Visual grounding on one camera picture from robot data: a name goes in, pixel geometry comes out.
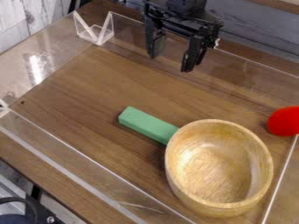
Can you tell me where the green rectangular block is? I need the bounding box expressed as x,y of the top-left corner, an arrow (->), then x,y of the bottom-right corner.
117,106 -> 179,144

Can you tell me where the red fuzzy ball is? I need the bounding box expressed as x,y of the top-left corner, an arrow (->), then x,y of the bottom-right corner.
265,106 -> 299,137

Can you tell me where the clear acrylic back wall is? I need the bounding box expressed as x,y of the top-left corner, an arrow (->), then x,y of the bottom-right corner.
104,11 -> 299,109

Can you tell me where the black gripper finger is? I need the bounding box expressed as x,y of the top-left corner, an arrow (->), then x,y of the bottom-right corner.
144,17 -> 165,59
181,35 -> 207,73

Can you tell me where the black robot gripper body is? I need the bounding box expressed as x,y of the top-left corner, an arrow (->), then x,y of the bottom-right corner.
143,0 -> 224,48

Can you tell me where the clear acrylic front wall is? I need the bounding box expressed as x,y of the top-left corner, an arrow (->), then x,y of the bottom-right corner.
0,108 -> 196,224

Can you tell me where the brown wooden bowl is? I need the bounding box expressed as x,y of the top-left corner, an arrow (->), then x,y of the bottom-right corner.
164,119 -> 273,218

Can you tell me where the clear acrylic wall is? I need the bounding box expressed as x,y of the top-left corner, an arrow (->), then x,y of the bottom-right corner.
0,108 -> 196,224
104,11 -> 299,109

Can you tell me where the black cable lower left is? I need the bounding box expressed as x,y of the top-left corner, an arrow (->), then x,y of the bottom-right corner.
0,196 -> 65,224

